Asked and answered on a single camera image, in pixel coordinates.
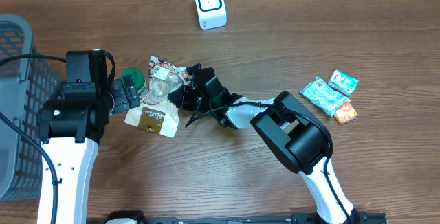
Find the teal snack packet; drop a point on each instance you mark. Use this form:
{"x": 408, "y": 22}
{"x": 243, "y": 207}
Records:
{"x": 323, "y": 96}

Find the orange snack packet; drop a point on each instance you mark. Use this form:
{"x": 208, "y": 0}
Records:
{"x": 345, "y": 113}

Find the small teal white packet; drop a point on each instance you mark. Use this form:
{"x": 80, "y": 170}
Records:
{"x": 343, "y": 82}

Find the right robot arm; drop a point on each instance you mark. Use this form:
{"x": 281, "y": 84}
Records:
{"x": 294, "y": 135}

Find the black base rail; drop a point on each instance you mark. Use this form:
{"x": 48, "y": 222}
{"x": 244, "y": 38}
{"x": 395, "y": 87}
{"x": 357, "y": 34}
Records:
{"x": 302, "y": 218}

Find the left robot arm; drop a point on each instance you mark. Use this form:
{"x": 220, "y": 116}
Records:
{"x": 71, "y": 125}

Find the white barcode scanner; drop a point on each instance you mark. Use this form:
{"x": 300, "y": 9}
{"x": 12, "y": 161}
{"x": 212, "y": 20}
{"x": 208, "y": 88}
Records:
{"x": 211, "y": 13}

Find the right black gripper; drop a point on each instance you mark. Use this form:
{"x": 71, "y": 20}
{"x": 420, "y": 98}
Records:
{"x": 185, "y": 104}

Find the grey plastic mesh basket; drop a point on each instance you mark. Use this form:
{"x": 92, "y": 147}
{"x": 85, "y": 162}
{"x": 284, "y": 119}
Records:
{"x": 25, "y": 85}

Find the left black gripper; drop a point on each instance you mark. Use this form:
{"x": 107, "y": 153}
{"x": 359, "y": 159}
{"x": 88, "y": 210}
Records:
{"x": 127, "y": 96}

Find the green lid jar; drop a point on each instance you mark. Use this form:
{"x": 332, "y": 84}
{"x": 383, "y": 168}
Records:
{"x": 140, "y": 81}

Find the brown beige snack pouch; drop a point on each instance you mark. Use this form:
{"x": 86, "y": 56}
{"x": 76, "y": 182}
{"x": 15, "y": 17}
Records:
{"x": 155, "y": 113}

